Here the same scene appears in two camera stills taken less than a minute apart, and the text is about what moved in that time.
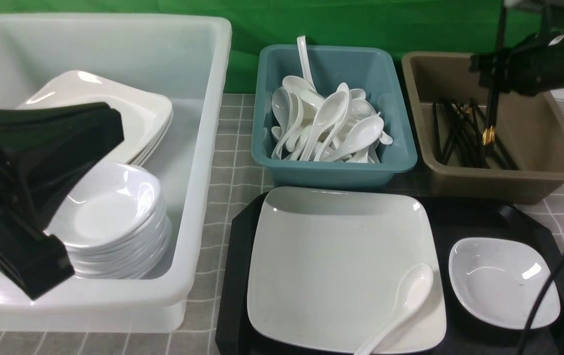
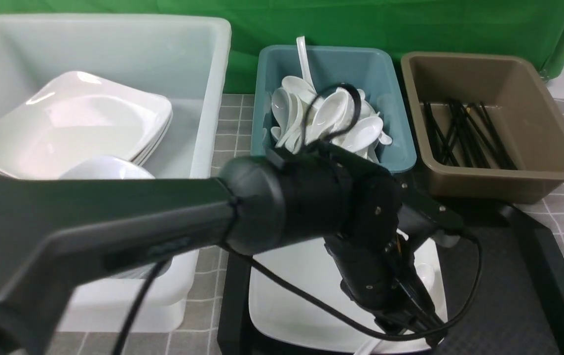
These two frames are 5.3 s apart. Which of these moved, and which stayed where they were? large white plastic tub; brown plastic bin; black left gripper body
Moved: black left gripper body
Stayed: brown plastic bin; large white plastic tub
